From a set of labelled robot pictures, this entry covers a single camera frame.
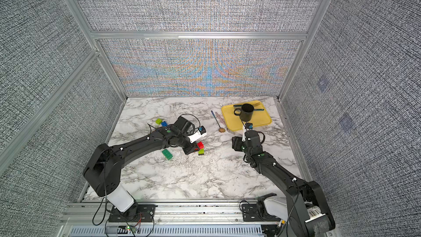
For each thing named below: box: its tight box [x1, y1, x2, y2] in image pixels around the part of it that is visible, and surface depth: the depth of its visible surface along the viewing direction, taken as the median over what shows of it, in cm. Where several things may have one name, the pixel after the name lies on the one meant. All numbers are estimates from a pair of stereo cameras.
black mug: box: [233, 103, 255, 122], surface depth 106 cm
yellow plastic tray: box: [221, 100, 272, 132], surface depth 109 cm
